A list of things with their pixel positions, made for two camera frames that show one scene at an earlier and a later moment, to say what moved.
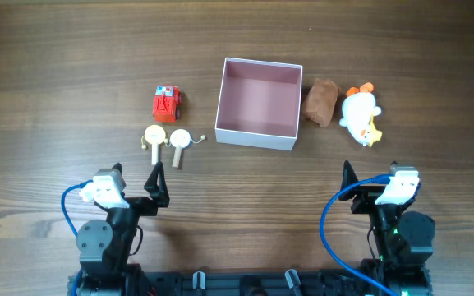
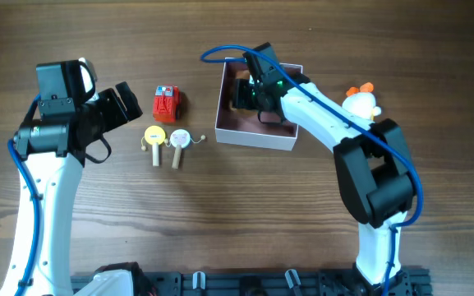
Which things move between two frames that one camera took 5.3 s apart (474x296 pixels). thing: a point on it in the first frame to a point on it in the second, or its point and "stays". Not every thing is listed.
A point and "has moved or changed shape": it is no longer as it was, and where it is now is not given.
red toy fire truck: [167, 104] stays
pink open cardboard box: [259, 104] stays
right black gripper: [366, 196] to [239, 94]
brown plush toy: [320, 101] has moved or changed shape
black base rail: [254, 282] stays
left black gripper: [158, 193] to [118, 114]
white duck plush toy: [358, 110] stays
